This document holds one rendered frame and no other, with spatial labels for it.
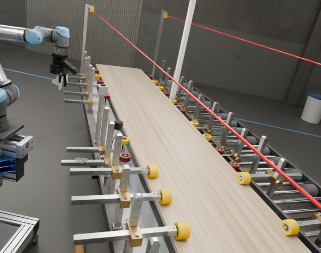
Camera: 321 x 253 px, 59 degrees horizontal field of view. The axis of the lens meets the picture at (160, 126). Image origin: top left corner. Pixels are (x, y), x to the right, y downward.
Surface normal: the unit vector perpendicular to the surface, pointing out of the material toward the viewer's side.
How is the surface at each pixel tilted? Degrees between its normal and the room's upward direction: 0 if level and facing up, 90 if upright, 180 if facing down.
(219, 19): 90
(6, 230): 0
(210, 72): 90
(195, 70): 90
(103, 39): 90
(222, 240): 0
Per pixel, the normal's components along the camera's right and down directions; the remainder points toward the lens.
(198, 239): 0.19, -0.90
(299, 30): -0.11, 0.38
